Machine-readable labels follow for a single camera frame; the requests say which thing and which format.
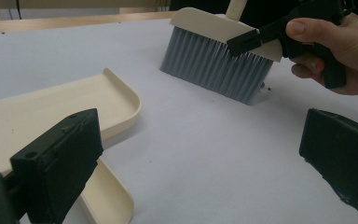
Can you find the cream brush with grey bristles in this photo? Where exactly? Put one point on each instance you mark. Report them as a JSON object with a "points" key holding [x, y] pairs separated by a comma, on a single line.
{"points": [[211, 65]]}

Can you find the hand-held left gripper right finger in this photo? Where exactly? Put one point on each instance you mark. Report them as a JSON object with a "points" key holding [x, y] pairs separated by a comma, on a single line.
{"points": [[345, 155]]}

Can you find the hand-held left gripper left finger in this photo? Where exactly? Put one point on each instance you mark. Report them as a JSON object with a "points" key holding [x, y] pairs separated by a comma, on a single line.
{"points": [[59, 161]]}

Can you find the red beans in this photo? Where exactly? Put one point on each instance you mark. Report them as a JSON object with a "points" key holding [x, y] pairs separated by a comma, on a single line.
{"points": [[269, 89]]}

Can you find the wooden table edge strip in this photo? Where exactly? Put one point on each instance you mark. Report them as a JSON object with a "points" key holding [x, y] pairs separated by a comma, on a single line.
{"points": [[59, 22]]}

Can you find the cream plastic dustpan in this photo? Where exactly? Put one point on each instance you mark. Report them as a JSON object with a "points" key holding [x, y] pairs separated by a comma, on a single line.
{"points": [[59, 99]]}

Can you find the white table cover board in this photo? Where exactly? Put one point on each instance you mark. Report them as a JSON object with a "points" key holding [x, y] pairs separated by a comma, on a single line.
{"points": [[199, 155]]}

